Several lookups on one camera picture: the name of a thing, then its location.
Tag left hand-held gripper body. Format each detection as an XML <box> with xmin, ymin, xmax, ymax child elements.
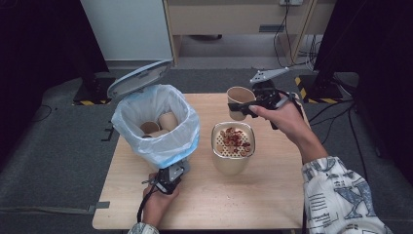
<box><xmin>150</xmin><ymin>158</ymin><xmax>192</xmax><ymax>196</ymax></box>

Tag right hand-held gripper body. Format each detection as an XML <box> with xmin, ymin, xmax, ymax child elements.
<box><xmin>248</xmin><ymin>66</ymin><xmax>298</xmax><ymax>110</ymax></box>

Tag brown paper cup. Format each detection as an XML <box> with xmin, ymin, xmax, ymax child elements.
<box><xmin>226</xmin><ymin>86</ymin><xmax>257</xmax><ymax>122</ymax></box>
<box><xmin>158</xmin><ymin>111</ymin><xmax>179</xmax><ymax>132</ymax></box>
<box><xmin>145</xmin><ymin>129</ymin><xmax>171</xmax><ymax>138</ymax></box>
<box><xmin>139</xmin><ymin>120</ymin><xmax>162</xmax><ymax>135</ymax></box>

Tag beige strainer bucket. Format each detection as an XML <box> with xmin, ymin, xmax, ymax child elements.
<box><xmin>210</xmin><ymin>121</ymin><xmax>256</xmax><ymax>176</ymax></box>

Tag grey bin lid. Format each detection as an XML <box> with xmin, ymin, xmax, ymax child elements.
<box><xmin>106</xmin><ymin>58</ymin><xmax>173</xmax><ymax>100</ymax></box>

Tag person's left hand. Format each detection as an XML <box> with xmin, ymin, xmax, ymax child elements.
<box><xmin>141</xmin><ymin>174</ymin><xmax>180</xmax><ymax>226</ymax></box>

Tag person's right hand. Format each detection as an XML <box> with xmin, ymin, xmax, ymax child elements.
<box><xmin>247</xmin><ymin>100</ymin><xmax>314</xmax><ymax>148</ymax></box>

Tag red brown food scraps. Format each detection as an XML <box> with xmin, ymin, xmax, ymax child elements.
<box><xmin>219</xmin><ymin>127</ymin><xmax>252</xmax><ymax>157</ymax></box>

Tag black stand base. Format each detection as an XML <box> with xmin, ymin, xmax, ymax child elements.
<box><xmin>72</xmin><ymin>76</ymin><xmax>117</xmax><ymax>106</ymax></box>
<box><xmin>294</xmin><ymin>73</ymin><xmax>346</xmax><ymax>105</ymax></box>

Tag grey floor tape strip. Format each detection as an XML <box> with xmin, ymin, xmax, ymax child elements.
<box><xmin>87</xmin><ymin>201</ymin><xmax>111</xmax><ymax>215</ymax></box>

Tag black curtain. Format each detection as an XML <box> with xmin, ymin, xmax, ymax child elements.
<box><xmin>313</xmin><ymin>0</ymin><xmax>413</xmax><ymax>176</ymax></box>
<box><xmin>0</xmin><ymin>0</ymin><xmax>110</xmax><ymax>164</ymax></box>

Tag white cabinet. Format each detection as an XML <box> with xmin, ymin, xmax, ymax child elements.
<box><xmin>80</xmin><ymin>0</ymin><xmax>173</xmax><ymax>61</ymax></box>

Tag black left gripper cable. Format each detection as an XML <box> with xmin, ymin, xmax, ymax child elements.
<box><xmin>136</xmin><ymin>181</ymin><xmax>161</xmax><ymax>224</ymax></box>

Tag black hanging cables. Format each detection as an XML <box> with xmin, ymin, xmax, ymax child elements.
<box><xmin>272</xmin><ymin>3</ymin><xmax>322</xmax><ymax>67</ymax></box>

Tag black floor cables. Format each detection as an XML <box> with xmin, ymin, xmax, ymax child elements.
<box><xmin>307</xmin><ymin>72</ymin><xmax>381</xmax><ymax>183</ymax></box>

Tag thin black floor cable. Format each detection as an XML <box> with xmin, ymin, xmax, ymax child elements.
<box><xmin>30</xmin><ymin>104</ymin><xmax>54</xmax><ymax>124</ymax></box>

